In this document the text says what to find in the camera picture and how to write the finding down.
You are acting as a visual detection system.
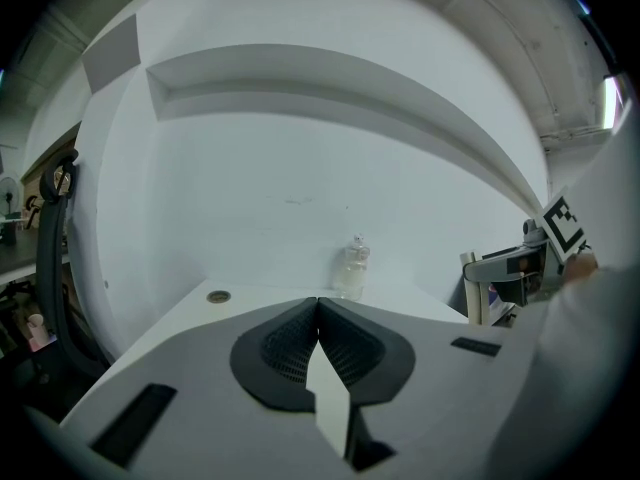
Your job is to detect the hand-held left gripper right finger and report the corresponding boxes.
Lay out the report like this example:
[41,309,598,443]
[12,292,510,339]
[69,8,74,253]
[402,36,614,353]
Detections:
[317,297,532,480]

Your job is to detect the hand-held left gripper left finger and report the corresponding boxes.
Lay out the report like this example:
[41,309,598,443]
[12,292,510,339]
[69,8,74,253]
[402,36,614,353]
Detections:
[58,297,347,480]

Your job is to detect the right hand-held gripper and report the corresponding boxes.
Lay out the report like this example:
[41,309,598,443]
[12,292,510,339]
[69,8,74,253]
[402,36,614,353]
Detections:
[461,185,589,305]

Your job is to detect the person's right forearm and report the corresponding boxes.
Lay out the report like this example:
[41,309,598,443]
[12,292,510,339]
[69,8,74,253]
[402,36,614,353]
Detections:
[563,252,600,285]

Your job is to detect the white table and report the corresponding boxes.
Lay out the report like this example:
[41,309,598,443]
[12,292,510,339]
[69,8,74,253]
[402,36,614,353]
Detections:
[106,277,472,369]

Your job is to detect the clear plastic bottle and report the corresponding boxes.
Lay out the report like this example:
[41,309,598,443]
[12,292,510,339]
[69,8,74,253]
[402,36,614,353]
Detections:
[331,234,372,302]

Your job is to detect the person's white garment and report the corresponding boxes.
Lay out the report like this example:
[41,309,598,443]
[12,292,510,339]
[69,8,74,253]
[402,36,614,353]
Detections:
[482,98,640,480]

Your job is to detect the black office chair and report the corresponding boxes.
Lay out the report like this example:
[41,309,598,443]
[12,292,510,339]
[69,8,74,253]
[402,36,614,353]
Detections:
[35,149,112,382]

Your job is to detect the dark desk with white edge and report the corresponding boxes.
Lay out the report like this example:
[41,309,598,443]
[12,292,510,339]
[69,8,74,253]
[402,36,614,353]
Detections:
[0,235,71,287]

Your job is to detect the white standing fan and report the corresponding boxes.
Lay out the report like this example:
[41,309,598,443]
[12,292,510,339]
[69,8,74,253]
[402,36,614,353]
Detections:
[0,174,23,220]

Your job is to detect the grey gripper camera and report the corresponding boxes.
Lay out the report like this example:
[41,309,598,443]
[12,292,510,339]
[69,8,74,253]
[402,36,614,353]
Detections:
[521,217,547,248]

